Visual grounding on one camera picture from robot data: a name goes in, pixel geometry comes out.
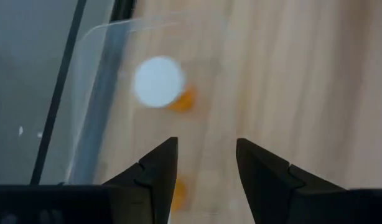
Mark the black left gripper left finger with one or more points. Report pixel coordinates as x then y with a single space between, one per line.
160 174

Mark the large orange pill bottle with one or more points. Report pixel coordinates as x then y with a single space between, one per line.
179 196
158 82

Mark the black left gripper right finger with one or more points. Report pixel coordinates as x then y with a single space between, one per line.
265 186

